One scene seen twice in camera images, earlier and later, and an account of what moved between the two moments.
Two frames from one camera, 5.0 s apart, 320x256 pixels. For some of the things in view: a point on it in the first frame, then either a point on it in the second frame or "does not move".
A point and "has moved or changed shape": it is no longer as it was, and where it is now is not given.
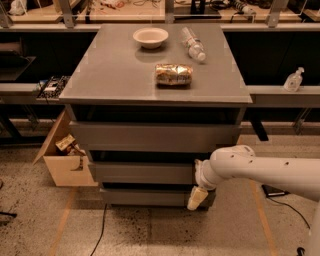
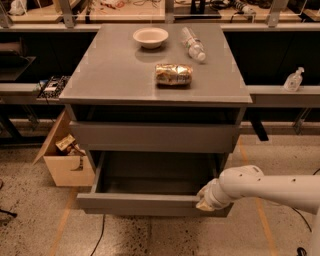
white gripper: (202, 177) -> (212, 194)
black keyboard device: (52, 87) does not move
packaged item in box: (68, 143) does not move
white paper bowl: (150, 38) does not move
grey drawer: (143, 172) has moved or changed shape
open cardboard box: (67, 170) does not move
